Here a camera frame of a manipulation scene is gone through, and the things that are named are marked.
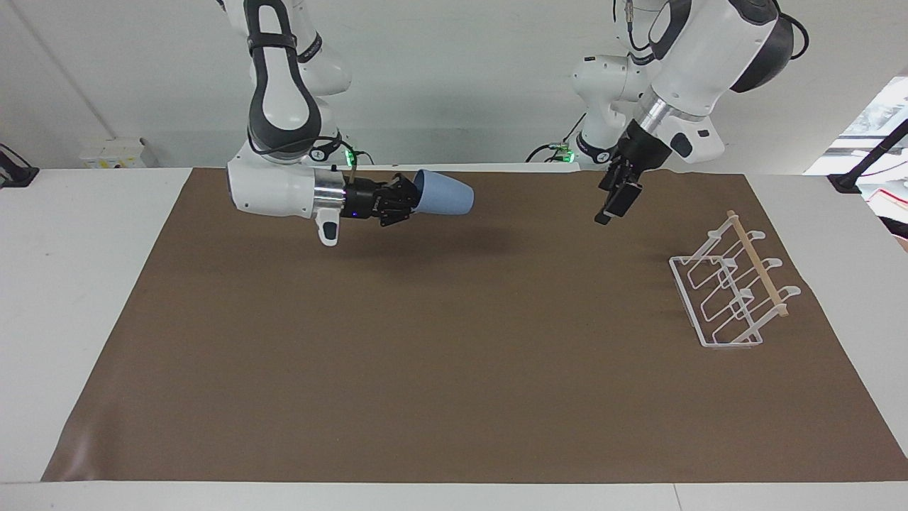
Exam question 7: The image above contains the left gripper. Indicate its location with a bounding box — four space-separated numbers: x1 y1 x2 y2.
594 120 672 226

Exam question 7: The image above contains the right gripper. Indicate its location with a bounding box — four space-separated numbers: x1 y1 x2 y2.
345 172 421 229

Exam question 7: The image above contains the blue cup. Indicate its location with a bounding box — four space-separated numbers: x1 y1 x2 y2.
414 169 475 216

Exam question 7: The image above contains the black stand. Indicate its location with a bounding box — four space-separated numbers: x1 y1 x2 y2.
829 117 908 194
0 142 40 189

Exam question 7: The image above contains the white wire cup holder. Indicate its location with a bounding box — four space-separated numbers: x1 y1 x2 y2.
669 210 802 350

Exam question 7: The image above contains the white wall socket box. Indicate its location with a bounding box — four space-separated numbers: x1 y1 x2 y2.
79 136 159 170

